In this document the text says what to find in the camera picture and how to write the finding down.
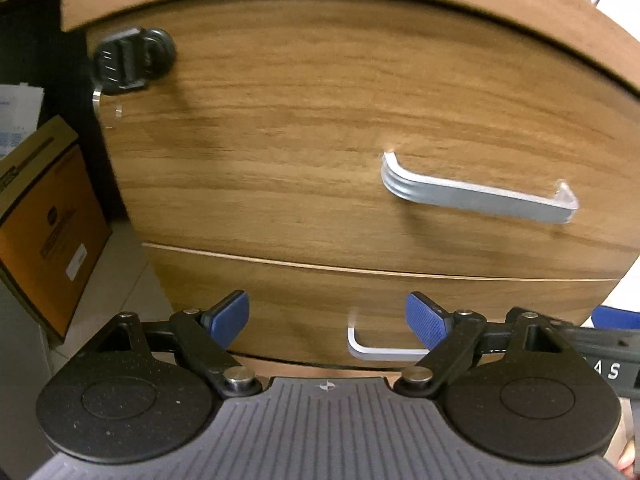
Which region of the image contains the grey drawer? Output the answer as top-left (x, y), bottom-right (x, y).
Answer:
top-left (144, 243), bottom-right (616, 368)

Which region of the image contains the wooden upper drawer front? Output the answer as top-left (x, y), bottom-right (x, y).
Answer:
top-left (88, 0), bottom-right (639, 280)

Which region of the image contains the black drawer lock with key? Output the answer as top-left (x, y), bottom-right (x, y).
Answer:
top-left (91, 27), bottom-right (177, 129)

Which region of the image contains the person's left hand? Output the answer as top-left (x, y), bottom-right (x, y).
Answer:
top-left (605, 398), bottom-right (639, 479)

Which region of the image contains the grey side cabinet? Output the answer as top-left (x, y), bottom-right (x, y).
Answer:
top-left (0, 287), bottom-right (52, 479)

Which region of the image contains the orange cardboard box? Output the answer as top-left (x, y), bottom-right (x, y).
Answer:
top-left (1, 117), bottom-right (112, 342)

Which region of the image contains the white blue printed paper bag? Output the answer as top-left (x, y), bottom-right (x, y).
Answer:
top-left (0, 84), bottom-right (44, 158)

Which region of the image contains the silver lower drawer handle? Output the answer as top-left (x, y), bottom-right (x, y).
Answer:
top-left (346, 311), bottom-right (428, 362)

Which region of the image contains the silver drawer handle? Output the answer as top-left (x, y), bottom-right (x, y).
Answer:
top-left (381, 152), bottom-right (580, 224)
top-left (346, 311), bottom-right (428, 362)

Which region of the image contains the silver upper drawer handle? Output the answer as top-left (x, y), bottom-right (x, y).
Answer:
top-left (381, 152), bottom-right (580, 224)

